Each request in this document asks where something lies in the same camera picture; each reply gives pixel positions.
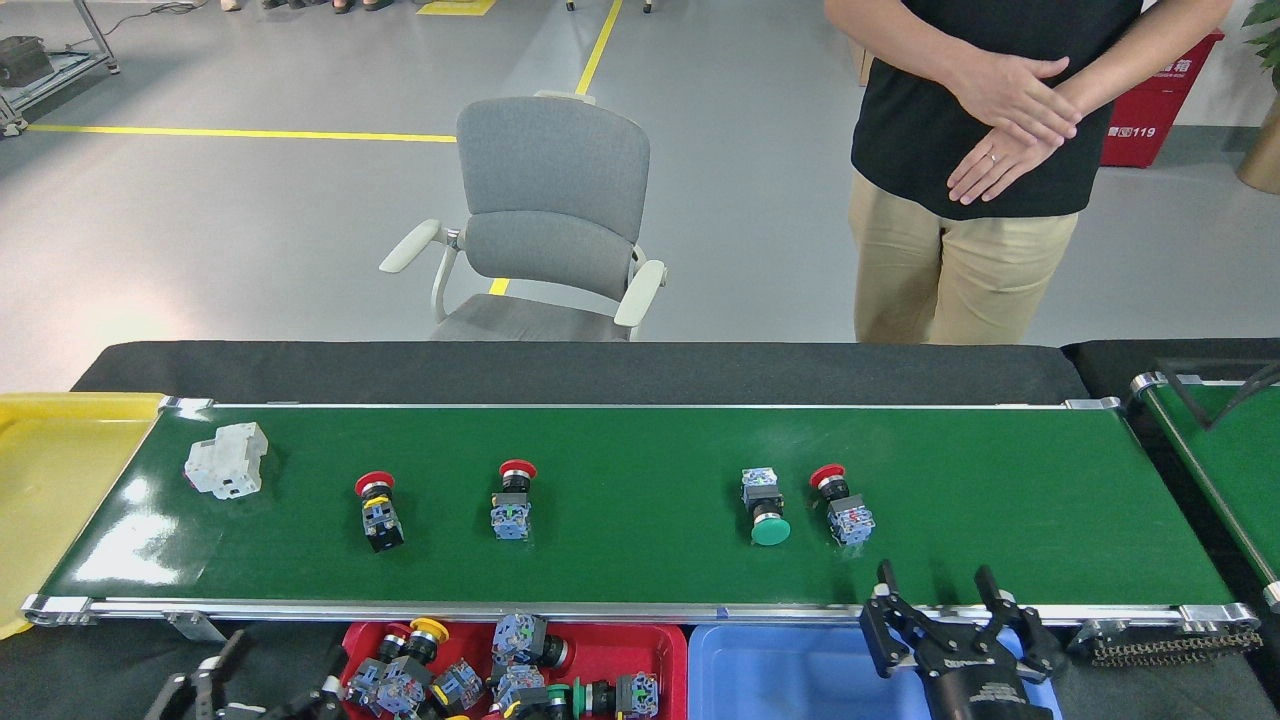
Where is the yellow push button switch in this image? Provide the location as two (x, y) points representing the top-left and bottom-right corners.
(380, 617), (452, 717)

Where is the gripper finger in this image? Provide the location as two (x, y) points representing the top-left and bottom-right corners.
(975, 566), (1069, 686)
(145, 630), (253, 720)
(860, 560), (951, 681)
(262, 645), (349, 720)

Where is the red fire extinguisher box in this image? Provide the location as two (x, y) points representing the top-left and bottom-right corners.
(1100, 30), (1226, 169)

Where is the white circuit breaker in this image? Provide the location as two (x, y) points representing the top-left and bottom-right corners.
(184, 421), (270, 502)

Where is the metal frame rack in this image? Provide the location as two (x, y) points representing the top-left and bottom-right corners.
(0, 0), (119, 136)

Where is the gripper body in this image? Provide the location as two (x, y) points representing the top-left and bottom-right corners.
(915, 640), (1031, 720)

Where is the person's right hand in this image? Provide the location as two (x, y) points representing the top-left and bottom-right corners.
(945, 55), (1083, 149)

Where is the conveyor drive chain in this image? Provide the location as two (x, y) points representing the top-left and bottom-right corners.
(1085, 625), (1266, 669)

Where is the large green push button switch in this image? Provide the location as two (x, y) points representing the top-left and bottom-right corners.
(520, 683), (574, 720)

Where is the person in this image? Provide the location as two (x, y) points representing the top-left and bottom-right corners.
(822, 0), (1236, 346)

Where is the grey office chair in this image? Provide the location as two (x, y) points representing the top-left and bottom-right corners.
(378, 92), (669, 343)

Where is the person's left hand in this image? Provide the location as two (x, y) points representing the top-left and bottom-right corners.
(945, 128), (1061, 206)

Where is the potted plant in gold pot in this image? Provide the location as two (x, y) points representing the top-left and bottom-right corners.
(1237, 0), (1280, 196)

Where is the blue plastic tray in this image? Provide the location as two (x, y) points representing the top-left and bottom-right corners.
(688, 622), (1063, 720)

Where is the red plastic tray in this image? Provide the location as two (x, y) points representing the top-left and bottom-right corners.
(340, 620), (689, 720)

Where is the yellow plastic tray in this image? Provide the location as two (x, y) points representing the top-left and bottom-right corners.
(0, 392), (166, 641)

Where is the green feeder conveyor belt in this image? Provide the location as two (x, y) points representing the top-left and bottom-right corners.
(1130, 372), (1280, 613)

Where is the black cable bundle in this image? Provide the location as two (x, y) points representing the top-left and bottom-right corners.
(1160, 360), (1280, 429)

